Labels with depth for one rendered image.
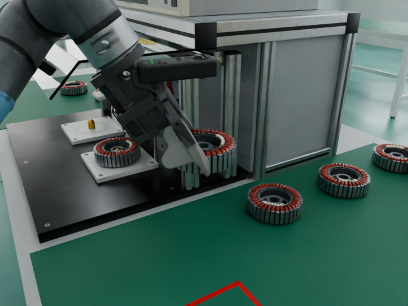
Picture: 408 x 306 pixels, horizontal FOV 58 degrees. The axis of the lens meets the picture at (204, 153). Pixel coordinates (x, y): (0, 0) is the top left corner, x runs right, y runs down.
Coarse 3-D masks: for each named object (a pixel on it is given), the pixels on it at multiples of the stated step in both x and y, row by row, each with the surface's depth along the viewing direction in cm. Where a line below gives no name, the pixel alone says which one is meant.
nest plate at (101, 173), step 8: (88, 152) 94; (144, 152) 94; (88, 160) 90; (144, 160) 90; (152, 160) 90; (88, 168) 88; (96, 168) 86; (104, 168) 86; (112, 168) 86; (120, 168) 86; (128, 168) 86; (136, 168) 86; (144, 168) 87; (152, 168) 88; (96, 176) 83; (104, 176) 83; (112, 176) 84; (120, 176) 85
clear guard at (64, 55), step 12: (144, 36) 84; (60, 48) 71; (72, 48) 71; (144, 48) 71; (156, 48) 71; (168, 48) 71; (180, 48) 71; (216, 48) 73; (48, 60) 72; (60, 60) 67; (72, 60) 62; (84, 60) 61; (36, 72) 73; (60, 72) 63; (72, 72) 60; (48, 84) 64; (60, 84) 60; (48, 96) 61
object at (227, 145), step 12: (192, 132) 63; (204, 132) 63; (216, 132) 63; (204, 144) 61; (216, 144) 62; (228, 144) 58; (216, 156) 55; (228, 156) 56; (180, 168) 56; (192, 168) 56; (216, 168) 56
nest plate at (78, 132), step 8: (88, 120) 115; (96, 120) 115; (104, 120) 115; (112, 120) 115; (64, 128) 109; (72, 128) 109; (80, 128) 109; (88, 128) 109; (96, 128) 109; (104, 128) 109; (112, 128) 109; (120, 128) 109; (72, 136) 104; (80, 136) 104; (88, 136) 104; (96, 136) 104; (104, 136) 105; (112, 136) 106; (72, 144) 101
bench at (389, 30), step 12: (360, 24) 380; (372, 24) 380; (384, 24) 380; (396, 24) 380; (384, 36) 328; (396, 36) 318; (372, 72) 437; (384, 72) 423; (396, 84) 332; (396, 96) 334; (396, 108) 338
